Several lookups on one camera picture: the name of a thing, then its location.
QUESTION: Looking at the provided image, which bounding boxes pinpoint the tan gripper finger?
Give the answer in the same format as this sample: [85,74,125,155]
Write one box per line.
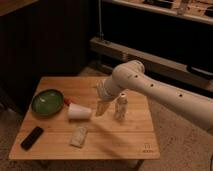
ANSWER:
[96,101,110,116]

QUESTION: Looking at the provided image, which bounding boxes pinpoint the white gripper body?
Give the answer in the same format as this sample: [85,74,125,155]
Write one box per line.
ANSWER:
[97,77,117,101]

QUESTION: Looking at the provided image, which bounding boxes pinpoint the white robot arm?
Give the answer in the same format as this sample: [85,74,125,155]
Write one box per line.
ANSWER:
[97,60,213,135]

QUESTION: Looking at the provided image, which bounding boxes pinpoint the green ceramic bowl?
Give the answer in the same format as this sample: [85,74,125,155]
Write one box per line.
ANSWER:
[31,89,64,117]

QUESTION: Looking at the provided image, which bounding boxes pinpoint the clear plastic bottle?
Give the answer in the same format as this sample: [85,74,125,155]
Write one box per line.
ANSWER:
[115,93,128,120]

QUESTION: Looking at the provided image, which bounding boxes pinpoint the small red object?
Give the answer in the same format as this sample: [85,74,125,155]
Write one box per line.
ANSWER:
[64,98,72,105]

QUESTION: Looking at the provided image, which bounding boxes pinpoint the white folded cloth packet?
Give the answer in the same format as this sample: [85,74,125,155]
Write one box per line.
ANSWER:
[70,126,87,148]

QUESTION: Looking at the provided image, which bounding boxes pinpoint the wooden low table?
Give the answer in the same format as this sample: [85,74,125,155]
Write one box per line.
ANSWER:
[8,76,161,169]

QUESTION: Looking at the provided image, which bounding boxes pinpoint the metal vertical pole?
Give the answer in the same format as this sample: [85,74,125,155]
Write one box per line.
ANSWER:
[98,0,104,41]

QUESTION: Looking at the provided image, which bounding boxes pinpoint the grey metal beam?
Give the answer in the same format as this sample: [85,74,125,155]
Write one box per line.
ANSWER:
[90,37,213,92]

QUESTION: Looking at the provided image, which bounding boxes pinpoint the dark wooden cabinet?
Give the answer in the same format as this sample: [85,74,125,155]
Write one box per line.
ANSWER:
[0,0,89,113]

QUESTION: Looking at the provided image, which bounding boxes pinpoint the wooden shelf with items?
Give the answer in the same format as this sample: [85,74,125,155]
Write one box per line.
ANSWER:
[104,0,213,25]

